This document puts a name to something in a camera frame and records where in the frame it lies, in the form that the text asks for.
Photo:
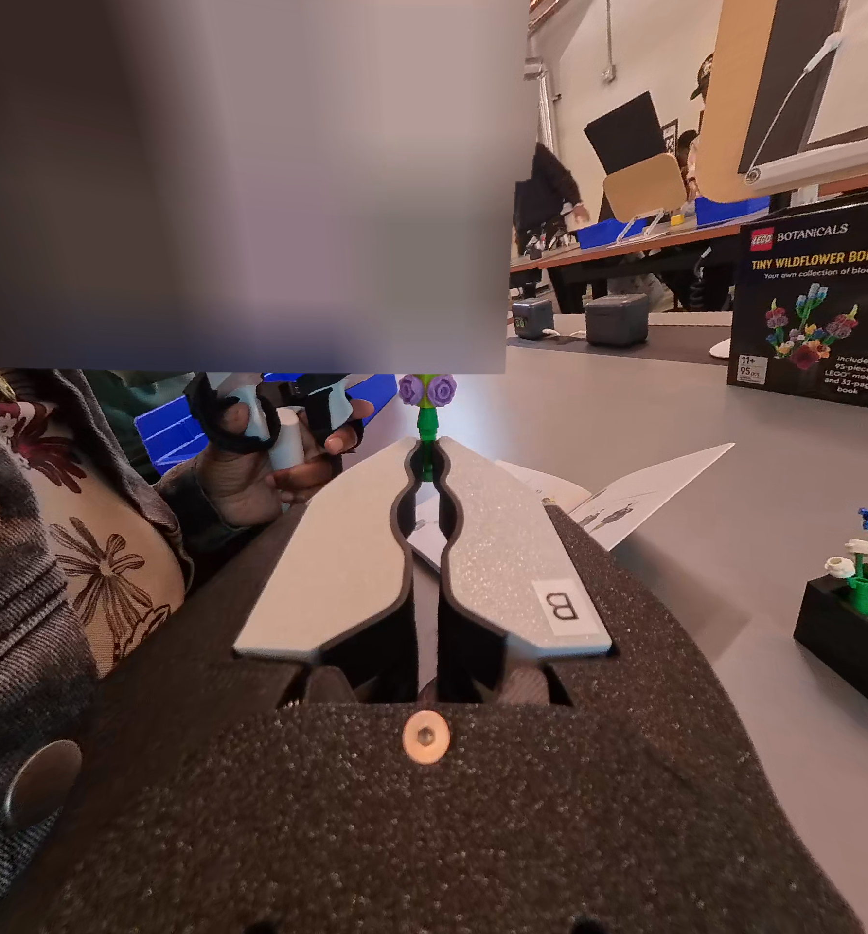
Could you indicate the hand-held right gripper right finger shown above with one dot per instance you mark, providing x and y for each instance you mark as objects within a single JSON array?
[{"x": 507, "y": 554}]

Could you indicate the white instruction booklet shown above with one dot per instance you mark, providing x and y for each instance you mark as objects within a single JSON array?
[{"x": 623, "y": 496}]

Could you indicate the white toy flower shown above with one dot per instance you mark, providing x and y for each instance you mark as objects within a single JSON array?
[
  {"x": 857, "y": 547},
  {"x": 836, "y": 564}
]

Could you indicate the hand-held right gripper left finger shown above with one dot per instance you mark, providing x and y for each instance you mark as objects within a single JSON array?
[{"x": 331, "y": 569}]

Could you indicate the black toy planter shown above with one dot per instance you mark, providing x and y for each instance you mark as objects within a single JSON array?
[{"x": 842, "y": 642}]

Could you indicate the small blue bin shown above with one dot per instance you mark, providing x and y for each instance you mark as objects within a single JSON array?
[
  {"x": 733, "y": 208},
  {"x": 601, "y": 233}
]

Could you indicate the person's left hand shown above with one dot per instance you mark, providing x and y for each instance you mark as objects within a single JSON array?
[{"x": 244, "y": 489}]

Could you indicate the pink purple toy flower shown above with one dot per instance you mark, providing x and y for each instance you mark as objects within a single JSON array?
[{"x": 426, "y": 423}]

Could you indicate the black board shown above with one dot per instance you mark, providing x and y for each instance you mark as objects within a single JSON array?
[{"x": 623, "y": 131}]

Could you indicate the grey desk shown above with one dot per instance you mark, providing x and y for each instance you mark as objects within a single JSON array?
[{"x": 623, "y": 416}]

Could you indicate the grey cube socket with display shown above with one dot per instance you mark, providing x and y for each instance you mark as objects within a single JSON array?
[{"x": 532, "y": 319}]

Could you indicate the black toy flower box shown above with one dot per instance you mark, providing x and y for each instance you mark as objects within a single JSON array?
[{"x": 813, "y": 306}]

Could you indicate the white stand base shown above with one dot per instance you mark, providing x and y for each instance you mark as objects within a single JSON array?
[{"x": 721, "y": 350}]

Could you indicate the person's clothed torso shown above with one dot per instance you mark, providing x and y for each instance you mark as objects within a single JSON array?
[{"x": 98, "y": 554}]

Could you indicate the large blue bin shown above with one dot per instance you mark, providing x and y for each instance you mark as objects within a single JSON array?
[{"x": 164, "y": 438}]

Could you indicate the long wooden table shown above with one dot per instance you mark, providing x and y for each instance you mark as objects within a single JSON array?
[{"x": 623, "y": 252}]

